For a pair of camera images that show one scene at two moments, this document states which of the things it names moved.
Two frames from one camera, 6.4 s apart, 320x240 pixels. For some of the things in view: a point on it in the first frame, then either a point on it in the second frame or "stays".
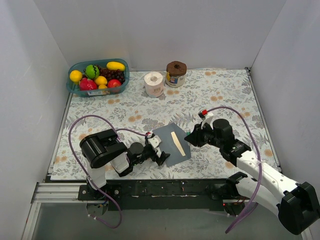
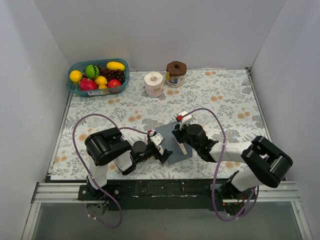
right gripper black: x=198 y=135 → x=180 y=132
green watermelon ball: x=92 y=71 stays
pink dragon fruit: x=86 y=84 stays
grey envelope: x=173 y=142 stays
